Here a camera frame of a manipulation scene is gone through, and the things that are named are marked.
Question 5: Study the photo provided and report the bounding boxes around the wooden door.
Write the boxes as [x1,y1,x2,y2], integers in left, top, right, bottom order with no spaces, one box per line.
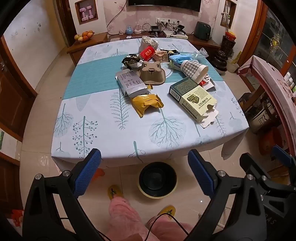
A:
[0,37,37,142]

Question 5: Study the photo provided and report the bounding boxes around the fruit bowl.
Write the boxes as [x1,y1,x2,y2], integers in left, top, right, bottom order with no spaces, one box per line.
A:
[74,30,95,43]

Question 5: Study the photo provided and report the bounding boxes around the white paper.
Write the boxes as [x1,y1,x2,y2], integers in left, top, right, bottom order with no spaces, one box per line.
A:
[138,36,159,52]

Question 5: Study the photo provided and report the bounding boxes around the yellow snack wrapper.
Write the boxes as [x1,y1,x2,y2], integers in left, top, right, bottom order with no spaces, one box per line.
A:
[131,93,164,119]

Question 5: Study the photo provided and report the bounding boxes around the dark carved stand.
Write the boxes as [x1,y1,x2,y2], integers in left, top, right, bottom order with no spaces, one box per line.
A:
[221,35,236,50]

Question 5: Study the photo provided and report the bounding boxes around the grey checked paper cup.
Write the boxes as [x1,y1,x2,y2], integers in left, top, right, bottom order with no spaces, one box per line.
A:
[180,60,209,82]

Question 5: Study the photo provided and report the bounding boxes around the clear plastic bottle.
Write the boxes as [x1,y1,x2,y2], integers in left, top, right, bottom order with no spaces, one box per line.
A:
[192,47,210,58]

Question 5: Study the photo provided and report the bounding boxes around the red and white box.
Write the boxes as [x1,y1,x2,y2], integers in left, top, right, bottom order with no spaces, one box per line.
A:
[198,74,215,91]

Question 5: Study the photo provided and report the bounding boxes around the dark snack wrapper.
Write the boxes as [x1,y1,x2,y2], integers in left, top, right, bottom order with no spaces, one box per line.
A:
[122,54,144,69]

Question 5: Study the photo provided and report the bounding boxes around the white power strip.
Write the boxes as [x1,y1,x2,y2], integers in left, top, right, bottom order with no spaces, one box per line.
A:
[157,19,181,25]

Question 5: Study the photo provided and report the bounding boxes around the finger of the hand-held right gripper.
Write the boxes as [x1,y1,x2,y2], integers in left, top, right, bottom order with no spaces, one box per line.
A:
[272,145,296,169]
[239,153,271,183]

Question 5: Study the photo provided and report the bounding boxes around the white set-top box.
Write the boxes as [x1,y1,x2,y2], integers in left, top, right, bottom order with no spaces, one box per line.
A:
[166,32,188,40]

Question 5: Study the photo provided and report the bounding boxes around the person's yellow left slipper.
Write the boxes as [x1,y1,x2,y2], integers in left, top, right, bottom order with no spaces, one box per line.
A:
[108,185,124,200]

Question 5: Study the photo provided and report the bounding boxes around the white bucket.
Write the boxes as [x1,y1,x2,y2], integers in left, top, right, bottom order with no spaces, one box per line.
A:
[227,58,240,73]

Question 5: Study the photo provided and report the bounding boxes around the dark air fryer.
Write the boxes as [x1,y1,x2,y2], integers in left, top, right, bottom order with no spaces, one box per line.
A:
[194,21,211,42]

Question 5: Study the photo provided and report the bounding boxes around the black bin with yellow rim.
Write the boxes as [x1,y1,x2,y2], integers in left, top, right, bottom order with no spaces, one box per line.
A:
[137,162,178,200]

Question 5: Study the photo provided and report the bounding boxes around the wall television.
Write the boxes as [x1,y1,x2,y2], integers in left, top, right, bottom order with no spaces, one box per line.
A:
[128,0,201,12]

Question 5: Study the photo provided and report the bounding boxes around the red packet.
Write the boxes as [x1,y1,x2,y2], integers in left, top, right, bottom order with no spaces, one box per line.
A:
[139,45,155,59]

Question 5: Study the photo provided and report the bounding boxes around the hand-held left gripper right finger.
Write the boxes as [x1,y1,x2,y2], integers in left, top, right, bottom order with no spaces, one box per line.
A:
[185,149,272,241]

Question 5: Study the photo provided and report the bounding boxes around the person's pink pants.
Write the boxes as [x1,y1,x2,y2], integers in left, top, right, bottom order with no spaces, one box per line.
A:
[109,197,193,241]

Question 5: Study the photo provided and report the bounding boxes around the black cable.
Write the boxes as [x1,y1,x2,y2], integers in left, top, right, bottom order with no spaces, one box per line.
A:
[143,212,192,241]

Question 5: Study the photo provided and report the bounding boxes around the person's yellow right slipper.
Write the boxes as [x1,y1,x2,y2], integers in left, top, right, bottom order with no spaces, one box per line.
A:
[157,204,176,219]

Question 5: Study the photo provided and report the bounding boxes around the orange bag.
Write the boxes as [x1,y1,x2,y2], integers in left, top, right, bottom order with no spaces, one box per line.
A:
[259,132,285,156]

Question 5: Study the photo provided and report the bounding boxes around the black urn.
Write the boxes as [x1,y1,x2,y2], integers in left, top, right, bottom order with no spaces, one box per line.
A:
[211,50,228,75]

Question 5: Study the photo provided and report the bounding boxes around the bear-shaped paper tray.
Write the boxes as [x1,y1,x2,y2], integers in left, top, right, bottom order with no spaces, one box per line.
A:
[136,61,167,86]

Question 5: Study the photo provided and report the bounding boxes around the green and cream cardboard box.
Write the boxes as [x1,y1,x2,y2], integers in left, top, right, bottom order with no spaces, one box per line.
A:
[169,77,220,129]

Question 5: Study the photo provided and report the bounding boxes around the blue disposable glove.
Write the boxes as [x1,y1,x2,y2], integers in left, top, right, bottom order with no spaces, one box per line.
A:
[169,53,197,64]

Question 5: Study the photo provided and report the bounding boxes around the crushed beige drink carton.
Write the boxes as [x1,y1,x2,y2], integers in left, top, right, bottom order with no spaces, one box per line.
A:
[154,50,170,62]

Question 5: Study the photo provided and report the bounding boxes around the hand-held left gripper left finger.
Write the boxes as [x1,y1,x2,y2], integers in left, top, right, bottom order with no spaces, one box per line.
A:
[23,148,104,241]

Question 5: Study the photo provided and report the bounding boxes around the pink covered table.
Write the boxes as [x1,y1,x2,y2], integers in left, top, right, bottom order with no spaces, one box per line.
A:
[237,55,296,149]

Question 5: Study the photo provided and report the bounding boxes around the person's yellow slipper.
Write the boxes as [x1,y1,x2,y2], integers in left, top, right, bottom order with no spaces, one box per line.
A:
[157,204,176,219]
[108,185,124,200]

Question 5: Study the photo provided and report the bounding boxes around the silver cardboard box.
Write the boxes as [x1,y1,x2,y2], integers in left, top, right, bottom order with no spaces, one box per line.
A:
[116,70,148,97]

